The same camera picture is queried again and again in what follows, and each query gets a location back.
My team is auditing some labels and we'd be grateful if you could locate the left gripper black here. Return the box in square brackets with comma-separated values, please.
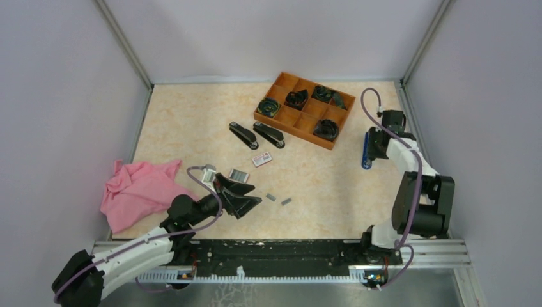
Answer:
[188, 173, 262, 226]

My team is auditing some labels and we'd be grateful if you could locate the tray of staple strips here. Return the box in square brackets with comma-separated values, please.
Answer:
[228, 168, 249, 184]

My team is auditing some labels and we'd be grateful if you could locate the blue stapler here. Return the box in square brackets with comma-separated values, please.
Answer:
[361, 132, 372, 170]

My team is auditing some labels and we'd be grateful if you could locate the black stapler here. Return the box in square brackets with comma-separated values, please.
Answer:
[229, 122, 259, 150]
[252, 121, 285, 149]

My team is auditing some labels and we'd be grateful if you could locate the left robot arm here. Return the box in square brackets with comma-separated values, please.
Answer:
[51, 173, 262, 306]

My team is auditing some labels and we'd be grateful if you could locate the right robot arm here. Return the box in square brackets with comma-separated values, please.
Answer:
[360, 110, 455, 264]

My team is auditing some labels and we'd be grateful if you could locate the red white staple box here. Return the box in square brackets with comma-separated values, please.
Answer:
[251, 152, 273, 168]

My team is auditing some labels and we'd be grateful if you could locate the black coiled item lower right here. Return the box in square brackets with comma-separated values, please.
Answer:
[313, 119, 339, 141]

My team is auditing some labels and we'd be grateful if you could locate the dark green flat item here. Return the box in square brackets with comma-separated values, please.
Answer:
[332, 91, 347, 110]

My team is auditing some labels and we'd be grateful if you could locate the orange compartment tray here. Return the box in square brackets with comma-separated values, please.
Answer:
[253, 72, 355, 150]

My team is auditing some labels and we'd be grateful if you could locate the black coiled item upper right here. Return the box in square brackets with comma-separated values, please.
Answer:
[311, 85, 335, 103]

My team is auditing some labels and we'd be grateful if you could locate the black coiled item centre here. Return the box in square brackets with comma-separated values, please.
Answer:
[284, 90, 309, 111]

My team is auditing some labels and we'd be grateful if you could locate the black coiled item blue-green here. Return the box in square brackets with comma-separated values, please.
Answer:
[256, 97, 281, 118]

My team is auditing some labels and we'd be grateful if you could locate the pink cloth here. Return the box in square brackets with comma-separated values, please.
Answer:
[100, 159, 197, 234]

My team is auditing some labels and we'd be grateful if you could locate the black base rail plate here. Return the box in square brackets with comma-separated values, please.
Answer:
[168, 239, 391, 278]

